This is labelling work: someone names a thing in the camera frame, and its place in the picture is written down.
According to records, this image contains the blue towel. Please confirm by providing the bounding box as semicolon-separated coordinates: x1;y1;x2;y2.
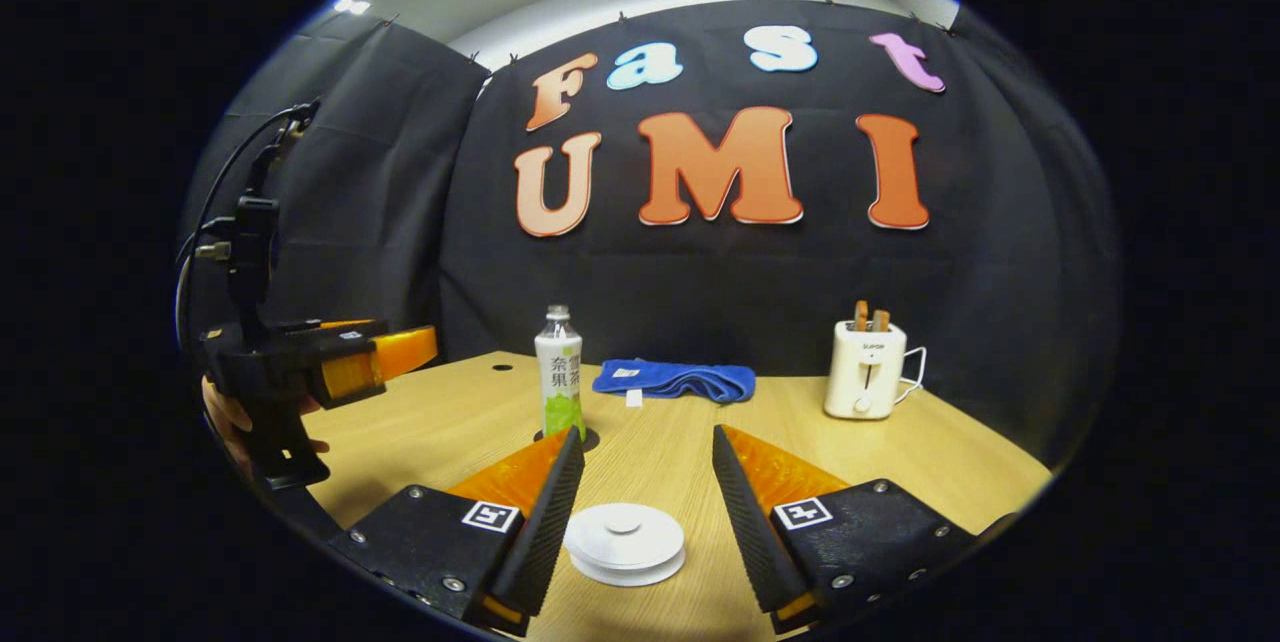
592;358;757;408

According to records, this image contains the white teacup lid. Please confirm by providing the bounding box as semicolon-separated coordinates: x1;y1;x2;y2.
565;503;687;573

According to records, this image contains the white toaster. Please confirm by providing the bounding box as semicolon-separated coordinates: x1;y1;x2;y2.
823;320;908;421

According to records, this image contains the white toaster cable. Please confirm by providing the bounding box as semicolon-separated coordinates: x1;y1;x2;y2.
895;347;928;405

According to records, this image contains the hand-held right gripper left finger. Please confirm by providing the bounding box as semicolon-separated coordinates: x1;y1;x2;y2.
330;425;586;638

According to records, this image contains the green white label water bottle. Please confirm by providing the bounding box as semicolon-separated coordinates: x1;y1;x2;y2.
534;304;587;443

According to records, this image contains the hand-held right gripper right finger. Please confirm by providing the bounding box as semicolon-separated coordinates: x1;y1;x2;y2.
712;424;977;635

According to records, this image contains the dark brown round coaster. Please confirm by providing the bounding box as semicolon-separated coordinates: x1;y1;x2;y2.
533;427;601;454

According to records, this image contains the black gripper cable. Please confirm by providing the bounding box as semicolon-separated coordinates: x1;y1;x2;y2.
175;100;321;343

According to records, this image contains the black backdrop cloth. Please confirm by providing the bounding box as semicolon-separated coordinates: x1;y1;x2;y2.
180;0;1121;468

